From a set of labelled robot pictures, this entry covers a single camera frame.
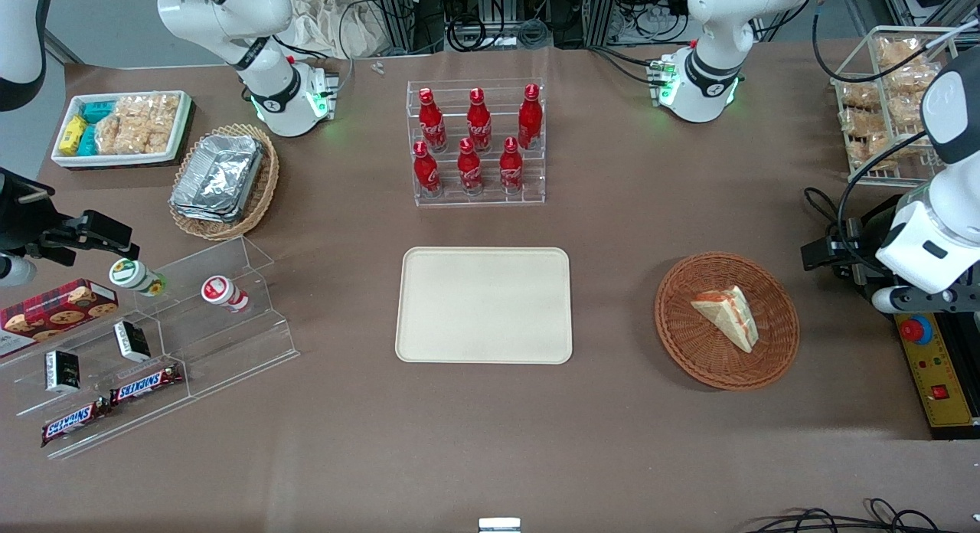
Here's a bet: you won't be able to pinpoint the red tartan cookie box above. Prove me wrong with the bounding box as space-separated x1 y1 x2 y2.
0 279 119 358

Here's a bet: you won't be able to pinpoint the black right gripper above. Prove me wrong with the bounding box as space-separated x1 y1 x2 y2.
0 168 142 264

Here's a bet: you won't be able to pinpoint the brown Snickers bar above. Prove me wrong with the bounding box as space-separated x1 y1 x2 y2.
41 399 110 448
109 362 185 406

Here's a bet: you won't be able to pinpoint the clear bagged biscuit pack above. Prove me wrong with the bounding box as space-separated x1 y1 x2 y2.
877 37 939 68
846 135 898 172
841 81 881 110
880 66 941 99
841 108 890 137

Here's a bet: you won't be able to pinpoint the black floor cable bundle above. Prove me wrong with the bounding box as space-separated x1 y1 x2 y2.
746 498 980 533

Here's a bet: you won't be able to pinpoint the white wire basket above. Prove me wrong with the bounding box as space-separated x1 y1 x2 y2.
831 25 962 186

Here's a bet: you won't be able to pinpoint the black base cable bundle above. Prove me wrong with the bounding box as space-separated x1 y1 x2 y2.
588 44 668 88
272 12 357 97

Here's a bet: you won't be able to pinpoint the beige rectangular plastic tray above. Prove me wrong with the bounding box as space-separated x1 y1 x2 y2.
395 247 573 365

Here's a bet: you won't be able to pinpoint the red lid white cup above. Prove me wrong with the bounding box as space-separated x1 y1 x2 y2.
201 276 250 313

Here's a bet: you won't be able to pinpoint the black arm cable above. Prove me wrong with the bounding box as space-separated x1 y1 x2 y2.
812 3 980 83

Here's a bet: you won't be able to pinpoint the red cola bottle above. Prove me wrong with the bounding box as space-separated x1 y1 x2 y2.
465 87 492 152
418 87 448 152
413 140 443 197
518 83 544 149
499 136 524 194
457 137 484 195

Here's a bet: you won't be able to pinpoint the yellow black control box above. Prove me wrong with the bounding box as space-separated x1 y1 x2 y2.
893 311 980 440

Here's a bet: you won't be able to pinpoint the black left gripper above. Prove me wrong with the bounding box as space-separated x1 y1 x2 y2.
801 196 906 290

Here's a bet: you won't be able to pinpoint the white rectangular snack tray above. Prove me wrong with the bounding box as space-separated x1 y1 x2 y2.
51 90 192 168

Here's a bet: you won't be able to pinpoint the black looped gripper cable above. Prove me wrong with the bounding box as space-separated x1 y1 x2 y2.
802 131 931 247

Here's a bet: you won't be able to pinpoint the oval light wicker basket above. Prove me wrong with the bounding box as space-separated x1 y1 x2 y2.
168 123 280 241

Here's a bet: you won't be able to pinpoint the stacked aluminium foil trays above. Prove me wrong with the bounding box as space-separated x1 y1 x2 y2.
170 133 266 224

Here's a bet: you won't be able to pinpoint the round brown wicker basket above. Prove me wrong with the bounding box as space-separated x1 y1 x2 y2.
655 251 801 391

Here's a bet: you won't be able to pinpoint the clear acrylic bottle rack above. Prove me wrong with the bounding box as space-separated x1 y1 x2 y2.
406 77 547 208

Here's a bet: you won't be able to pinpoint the clear rice cracker pack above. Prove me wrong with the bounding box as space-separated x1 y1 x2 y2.
95 116 174 155
115 94 181 128

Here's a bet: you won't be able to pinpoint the green sunflower lid cup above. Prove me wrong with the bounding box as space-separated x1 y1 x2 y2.
109 258 167 297

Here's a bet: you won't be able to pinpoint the triangular wrapped sandwich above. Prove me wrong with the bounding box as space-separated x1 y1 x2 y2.
691 285 760 354

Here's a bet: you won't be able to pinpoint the small black white box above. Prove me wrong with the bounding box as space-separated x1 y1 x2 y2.
113 321 152 363
44 350 83 394

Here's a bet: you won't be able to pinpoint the beige crumpled cloth bag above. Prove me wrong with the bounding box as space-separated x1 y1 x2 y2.
287 0 385 59

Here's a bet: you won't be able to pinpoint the small yellow snack box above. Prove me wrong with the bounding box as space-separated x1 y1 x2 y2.
59 116 88 155

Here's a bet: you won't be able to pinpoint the clear acrylic step display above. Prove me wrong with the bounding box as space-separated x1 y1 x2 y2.
0 236 301 461

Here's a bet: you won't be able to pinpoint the red emergency stop button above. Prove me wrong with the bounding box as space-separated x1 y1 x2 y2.
900 316 934 347

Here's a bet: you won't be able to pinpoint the aluminium profile frame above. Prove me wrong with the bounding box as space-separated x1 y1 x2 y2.
374 0 449 56

